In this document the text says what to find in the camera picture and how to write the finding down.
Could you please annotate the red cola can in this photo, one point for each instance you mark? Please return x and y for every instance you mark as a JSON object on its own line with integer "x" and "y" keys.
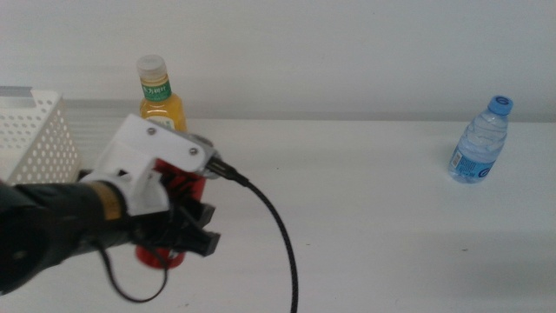
{"x": 184, "y": 182}

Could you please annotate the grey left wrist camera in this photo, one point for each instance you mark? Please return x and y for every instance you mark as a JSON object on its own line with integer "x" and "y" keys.
{"x": 204, "y": 154}

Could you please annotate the white perforated plastic basket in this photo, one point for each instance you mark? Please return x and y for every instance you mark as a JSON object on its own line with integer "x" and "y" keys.
{"x": 39, "y": 143}

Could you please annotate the clear water bottle blue cap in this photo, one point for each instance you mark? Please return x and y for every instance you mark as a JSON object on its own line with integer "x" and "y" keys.
{"x": 478, "y": 148}

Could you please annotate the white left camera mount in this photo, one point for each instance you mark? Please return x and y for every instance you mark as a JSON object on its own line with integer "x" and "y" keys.
{"x": 143, "y": 152}

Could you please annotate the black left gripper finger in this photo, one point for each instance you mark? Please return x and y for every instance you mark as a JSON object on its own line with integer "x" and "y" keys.
{"x": 200, "y": 215}

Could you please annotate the yellow tea bottle white cap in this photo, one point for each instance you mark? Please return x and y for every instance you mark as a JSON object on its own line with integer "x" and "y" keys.
{"x": 158, "y": 102}

